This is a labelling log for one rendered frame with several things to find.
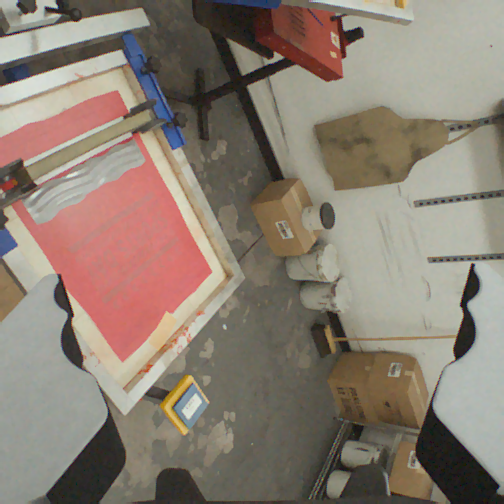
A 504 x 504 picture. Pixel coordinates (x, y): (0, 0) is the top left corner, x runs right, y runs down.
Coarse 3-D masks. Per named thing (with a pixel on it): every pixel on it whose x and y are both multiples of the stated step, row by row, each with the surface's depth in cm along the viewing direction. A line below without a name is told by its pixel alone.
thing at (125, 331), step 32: (32, 128) 82; (0, 160) 76; (96, 192) 94; (32, 224) 81; (64, 224) 87; (96, 224) 93; (64, 256) 87; (96, 320) 92; (128, 320) 99; (160, 320) 107; (128, 352) 98
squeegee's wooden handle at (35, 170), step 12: (132, 120) 91; (144, 120) 94; (96, 132) 84; (108, 132) 86; (120, 132) 88; (72, 144) 79; (84, 144) 81; (96, 144) 83; (48, 156) 75; (60, 156) 77; (72, 156) 79; (24, 168) 71; (36, 168) 73; (48, 168) 75; (24, 180) 74
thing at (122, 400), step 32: (96, 64) 91; (128, 64) 99; (0, 96) 73; (32, 96) 80; (160, 128) 106; (192, 192) 115; (224, 256) 124; (32, 288) 77; (224, 288) 123; (192, 320) 112; (160, 352) 104; (128, 384) 97
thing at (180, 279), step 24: (96, 96) 95; (120, 96) 100; (72, 120) 89; (96, 120) 95; (120, 144) 100; (144, 168) 106; (120, 192) 99; (144, 192) 105; (168, 192) 112; (168, 216) 111; (192, 240) 118; (192, 264) 117; (168, 288) 110; (192, 288) 117
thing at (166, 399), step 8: (184, 376) 115; (184, 384) 112; (152, 392) 121; (160, 392) 120; (168, 392) 118; (176, 392) 110; (152, 400) 122; (160, 400) 117; (168, 400) 108; (176, 400) 109; (168, 408) 107; (168, 416) 108; (176, 416) 109; (176, 424) 109; (184, 424) 111; (184, 432) 111
